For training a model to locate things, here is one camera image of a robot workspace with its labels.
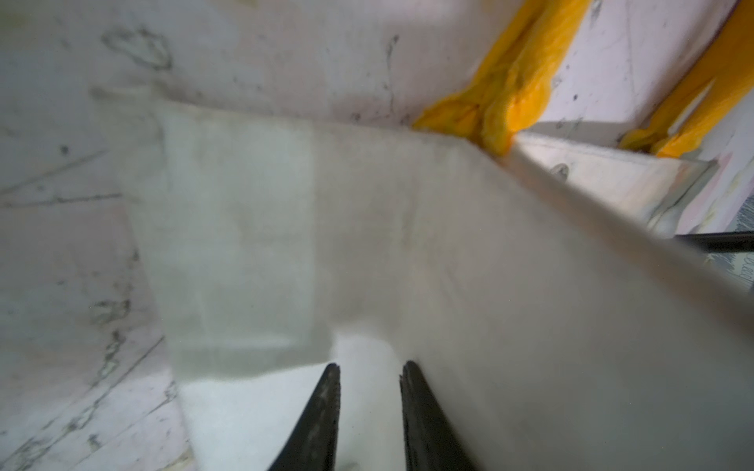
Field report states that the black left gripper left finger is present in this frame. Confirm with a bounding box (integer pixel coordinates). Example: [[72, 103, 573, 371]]
[[268, 363, 341, 471]]

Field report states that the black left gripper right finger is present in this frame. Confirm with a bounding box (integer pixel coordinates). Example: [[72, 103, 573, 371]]
[[400, 361, 475, 471]]

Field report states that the yellow-handled cartoon canvas bag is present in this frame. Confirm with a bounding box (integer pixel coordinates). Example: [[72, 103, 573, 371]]
[[92, 1, 753, 470]]

